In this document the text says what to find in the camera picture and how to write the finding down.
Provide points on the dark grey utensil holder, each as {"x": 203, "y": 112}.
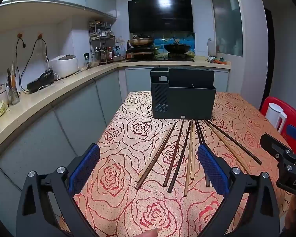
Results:
{"x": 185, "y": 101}

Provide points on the person's left hand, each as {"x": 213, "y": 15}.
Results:
{"x": 150, "y": 233}

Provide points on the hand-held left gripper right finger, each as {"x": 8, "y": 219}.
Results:
{"x": 212, "y": 167}

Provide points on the metal spice rack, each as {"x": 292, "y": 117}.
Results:
{"x": 101, "y": 42}

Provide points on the brown wok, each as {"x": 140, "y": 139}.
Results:
{"x": 141, "y": 40}

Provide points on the black gas stove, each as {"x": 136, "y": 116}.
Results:
{"x": 160, "y": 58}

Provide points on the colourful dish cloths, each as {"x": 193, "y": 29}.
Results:
{"x": 215, "y": 60}

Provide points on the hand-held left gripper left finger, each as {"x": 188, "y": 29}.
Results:
{"x": 85, "y": 167}

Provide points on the black-capped glass grinder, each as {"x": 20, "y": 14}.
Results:
{"x": 86, "y": 58}

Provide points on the white plastic bottle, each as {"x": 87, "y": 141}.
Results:
{"x": 211, "y": 48}

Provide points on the white rice cooker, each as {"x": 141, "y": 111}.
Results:
{"x": 64, "y": 65}

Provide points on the black wok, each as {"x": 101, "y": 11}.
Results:
{"x": 176, "y": 47}

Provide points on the blue scenic backsplash panel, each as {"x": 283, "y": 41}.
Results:
{"x": 160, "y": 42}

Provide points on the black sandwich maker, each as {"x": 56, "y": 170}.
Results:
{"x": 39, "y": 82}

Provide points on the pale yellow leafy vegetable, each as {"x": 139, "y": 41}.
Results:
{"x": 0, "y": 108}

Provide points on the grey kitchen counter cabinets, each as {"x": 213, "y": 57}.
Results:
{"x": 71, "y": 108}

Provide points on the black range hood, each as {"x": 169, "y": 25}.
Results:
{"x": 160, "y": 14}

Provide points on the white electric kettle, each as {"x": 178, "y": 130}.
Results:
{"x": 273, "y": 116}

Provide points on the rose-patterned orange tablecloth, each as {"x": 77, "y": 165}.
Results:
{"x": 128, "y": 167}

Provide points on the metal cup of kitchen tools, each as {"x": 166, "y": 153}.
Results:
{"x": 14, "y": 95}

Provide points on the frosted glass door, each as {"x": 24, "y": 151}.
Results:
{"x": 227, "y": 19}

